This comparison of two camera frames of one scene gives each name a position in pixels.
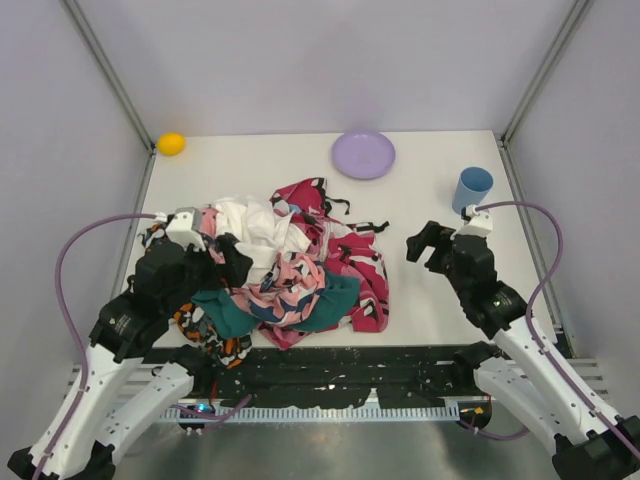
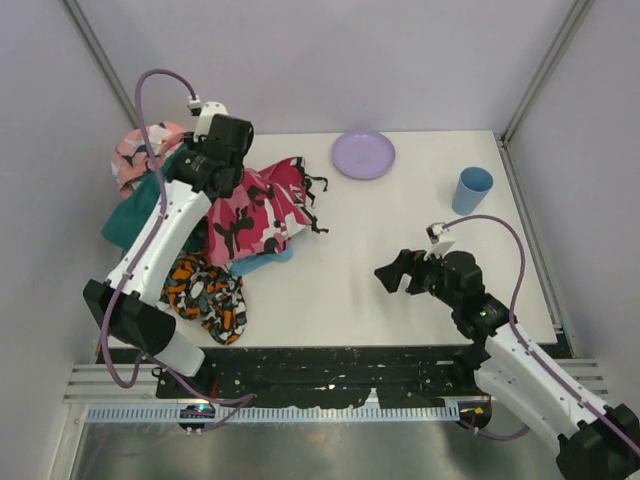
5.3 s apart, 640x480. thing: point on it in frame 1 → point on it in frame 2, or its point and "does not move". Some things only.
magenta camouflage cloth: (350, 248) → (262, 214)
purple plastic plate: (363, 155) does not move
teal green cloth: (230, 320) → (125, 225)
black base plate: (337, 376) does not move
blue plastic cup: (472, 184) does not move
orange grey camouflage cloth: (226, 352) → (206, 293)
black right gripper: (441, 251) → (415, 275)
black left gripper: (212, 257) → (232, 176)
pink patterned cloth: (289, 290) → (132, 158)
